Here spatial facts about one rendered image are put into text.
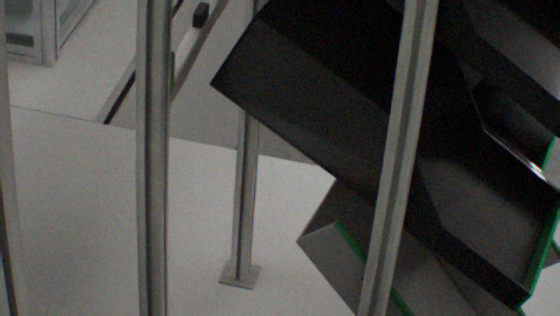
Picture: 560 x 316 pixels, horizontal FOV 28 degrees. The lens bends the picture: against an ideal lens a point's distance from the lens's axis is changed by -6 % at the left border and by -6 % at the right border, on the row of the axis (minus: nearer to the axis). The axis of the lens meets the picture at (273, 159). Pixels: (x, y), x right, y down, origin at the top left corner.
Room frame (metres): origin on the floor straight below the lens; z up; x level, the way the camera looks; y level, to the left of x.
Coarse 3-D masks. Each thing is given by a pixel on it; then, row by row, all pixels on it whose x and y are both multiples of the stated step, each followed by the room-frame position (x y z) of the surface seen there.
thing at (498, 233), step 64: (320, 0) 0.80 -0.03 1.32; (256, 64) 0.68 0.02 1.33; (320, 64) 0.66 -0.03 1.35; (384, 64) 0.78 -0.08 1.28; (448, 64) 0.76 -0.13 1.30; (320, 128) 0.66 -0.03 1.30; (384, 128) 0.64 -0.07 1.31; (448, 128) 0.76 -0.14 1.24; (448, 192) 0.69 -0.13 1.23; (512, 192) 0.72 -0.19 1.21; (448, 256) 0.62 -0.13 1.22; (512, 256) 0.65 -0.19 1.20
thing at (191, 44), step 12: (216, 0) 0.80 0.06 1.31; (216, 12) 0.79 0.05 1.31; (192, 36) 0.74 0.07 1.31; (204, 36) 0.75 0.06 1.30; (180, 48) 0.72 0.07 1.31; (192, 48) 0.73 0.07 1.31; (180, 60) 0.71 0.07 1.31; (192, 60) 0.72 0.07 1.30; (180, 72) 0.69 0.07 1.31; (180, 84) 0.69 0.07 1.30
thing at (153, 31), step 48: (144, 0) 0.64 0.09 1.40; (432, 0) 0.61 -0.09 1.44; (144, 48) 0.64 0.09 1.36; (144, 96) 0.64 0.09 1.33; (144, 144) 0.64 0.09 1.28; (240, 144) 0.96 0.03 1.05; (144, 192) 0.64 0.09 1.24; (240, 192) 0.96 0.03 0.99; (384, 192) 0.61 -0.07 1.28; (144, 240) 0.64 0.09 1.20; (240, 240) 0.97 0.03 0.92; (384, 240) 0.62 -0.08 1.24; (144, 288) 0.64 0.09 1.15; (384, 288) 0.61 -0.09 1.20
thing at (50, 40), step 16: (48, 0) 1.36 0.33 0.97; (96, 0) 1.54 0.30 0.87; (48, 16) 1.36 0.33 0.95; (80, 16) 1.47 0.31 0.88; (48, 32) 1.36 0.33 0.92; (64, 32) 1.41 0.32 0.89; (16, 48) 1.37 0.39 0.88; (32, 48) 1.36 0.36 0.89; (48, 48) 1.36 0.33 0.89; (64, 48) 1.41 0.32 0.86; (48, 64) 1.36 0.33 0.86
